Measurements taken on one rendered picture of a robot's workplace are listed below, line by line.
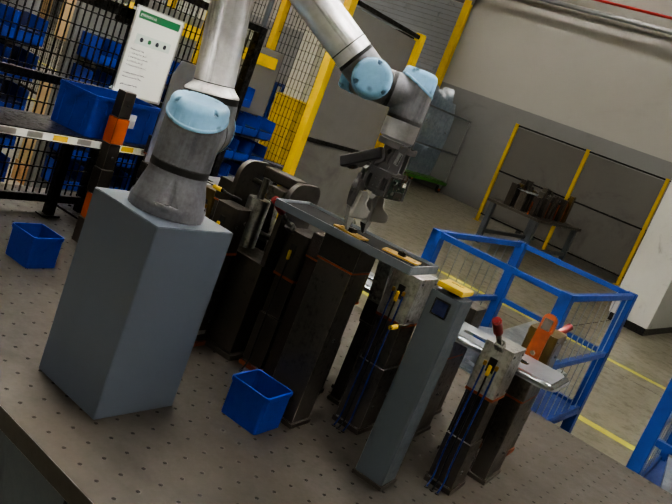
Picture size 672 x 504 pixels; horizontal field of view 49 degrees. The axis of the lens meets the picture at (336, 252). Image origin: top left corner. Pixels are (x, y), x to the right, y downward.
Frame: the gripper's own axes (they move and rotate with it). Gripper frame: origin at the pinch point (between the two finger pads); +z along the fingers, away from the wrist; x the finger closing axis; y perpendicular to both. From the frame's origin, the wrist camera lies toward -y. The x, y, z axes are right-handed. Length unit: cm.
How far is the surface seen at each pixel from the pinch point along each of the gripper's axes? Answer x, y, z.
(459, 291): 3.8, 28.2, 2.3
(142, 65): 19, -129, -8
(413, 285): 15.6, 10.1, 9.0
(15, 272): -33, -73, 48
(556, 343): 56, 30, 13
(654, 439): 205, 28, 62
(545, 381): 35, 40, 18
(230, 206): -4.7, -34.7, 10.2
